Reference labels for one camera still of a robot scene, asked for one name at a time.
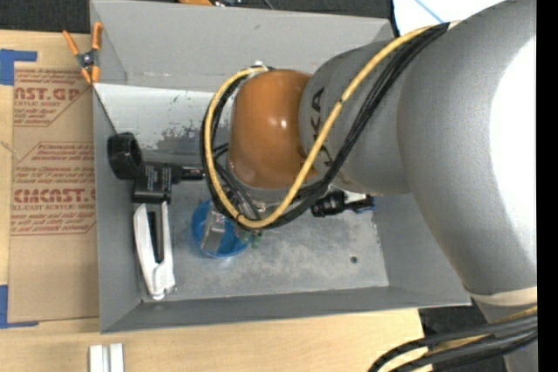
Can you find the white and black hand tool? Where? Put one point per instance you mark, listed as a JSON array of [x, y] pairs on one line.
[[162, 270]]

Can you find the black labelled box-shaped device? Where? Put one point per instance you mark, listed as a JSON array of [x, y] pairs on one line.
[[152, 183]]

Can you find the blue plastic cup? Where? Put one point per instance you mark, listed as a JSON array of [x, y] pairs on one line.
[[198, 226]]

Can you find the black cylinder on white bracket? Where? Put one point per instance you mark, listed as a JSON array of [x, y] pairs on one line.
[[328, 204]]

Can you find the grey metal bin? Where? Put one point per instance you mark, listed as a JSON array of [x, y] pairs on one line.
[[305, 261]]

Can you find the brown cardboard board red print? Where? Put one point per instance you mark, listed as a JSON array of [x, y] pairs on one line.
[[48, 265]]

